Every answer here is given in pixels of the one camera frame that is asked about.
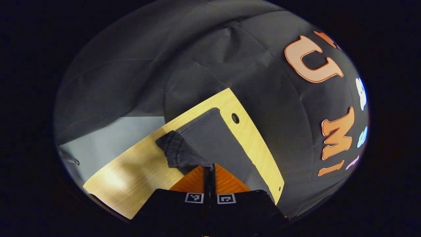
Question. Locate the dark grey jeans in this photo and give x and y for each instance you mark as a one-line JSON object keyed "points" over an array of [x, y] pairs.
{"points": [[213, 138]]}

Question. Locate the black backdrop cloth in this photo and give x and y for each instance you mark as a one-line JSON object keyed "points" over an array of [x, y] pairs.
{"points": [[131, 65]]}

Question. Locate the thin grey metal bar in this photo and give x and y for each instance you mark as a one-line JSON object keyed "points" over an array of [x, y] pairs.
{"points": [[76, 161]]}

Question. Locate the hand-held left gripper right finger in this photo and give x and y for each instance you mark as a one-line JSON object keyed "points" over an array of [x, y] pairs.
{"points": [[243, 210]]}

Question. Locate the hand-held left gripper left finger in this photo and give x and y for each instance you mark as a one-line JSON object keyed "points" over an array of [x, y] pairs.
{"points": [[171, 210]]}

